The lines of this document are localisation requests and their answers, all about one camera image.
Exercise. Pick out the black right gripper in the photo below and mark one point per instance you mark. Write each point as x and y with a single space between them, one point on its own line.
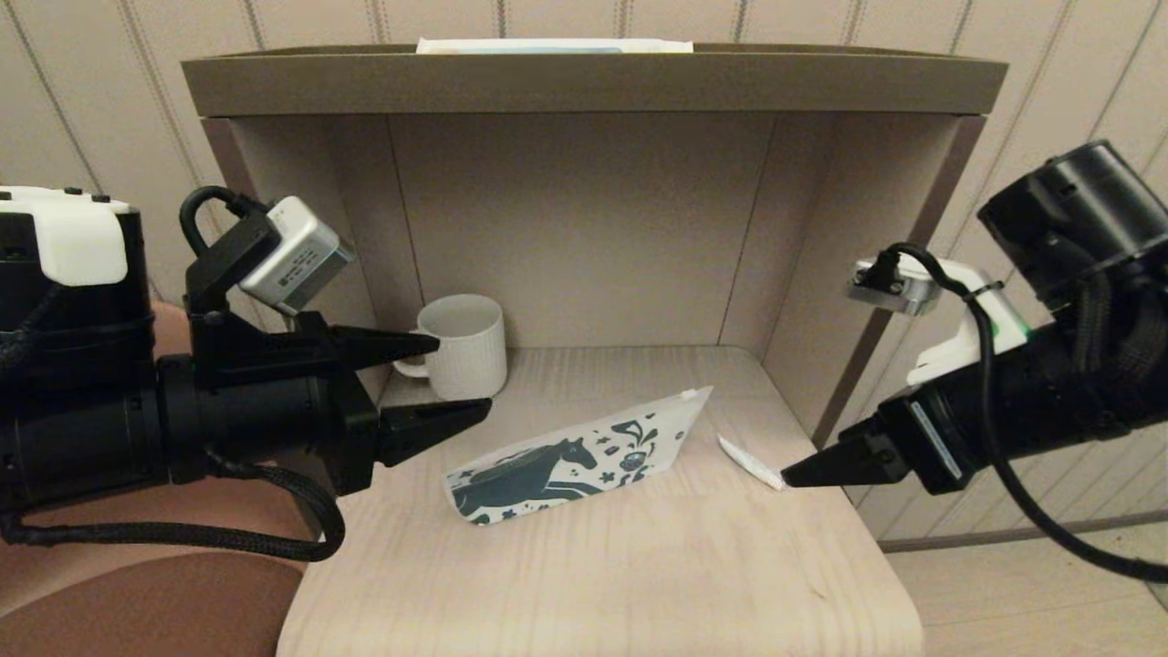
1040 411

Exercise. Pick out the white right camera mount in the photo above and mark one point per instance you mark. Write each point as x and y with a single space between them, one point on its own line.
958 351

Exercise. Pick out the dark baseboard strip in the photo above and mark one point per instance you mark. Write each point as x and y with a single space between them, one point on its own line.
958 538

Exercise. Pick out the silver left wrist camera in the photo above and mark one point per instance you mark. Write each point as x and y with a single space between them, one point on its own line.
301 260

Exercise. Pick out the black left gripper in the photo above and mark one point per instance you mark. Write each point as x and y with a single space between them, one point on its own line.
265 420

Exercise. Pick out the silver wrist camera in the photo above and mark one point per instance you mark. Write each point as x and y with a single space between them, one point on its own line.
912 297
301 260

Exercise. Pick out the brown plastic chair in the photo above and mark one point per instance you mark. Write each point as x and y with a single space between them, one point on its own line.
137 620

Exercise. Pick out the white flat booklet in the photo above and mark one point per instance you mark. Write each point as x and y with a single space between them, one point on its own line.
547 46

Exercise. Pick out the taupe wooden shelf unit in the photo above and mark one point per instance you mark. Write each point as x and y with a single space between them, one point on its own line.
584 228

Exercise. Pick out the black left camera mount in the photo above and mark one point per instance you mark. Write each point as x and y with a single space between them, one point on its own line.
228 265

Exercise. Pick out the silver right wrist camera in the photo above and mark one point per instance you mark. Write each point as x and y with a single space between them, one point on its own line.
912 297

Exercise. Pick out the white horse print pouch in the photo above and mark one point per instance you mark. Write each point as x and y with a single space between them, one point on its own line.
547 474

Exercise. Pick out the white ribbed ceramic mug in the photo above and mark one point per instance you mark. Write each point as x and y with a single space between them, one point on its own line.
470 356

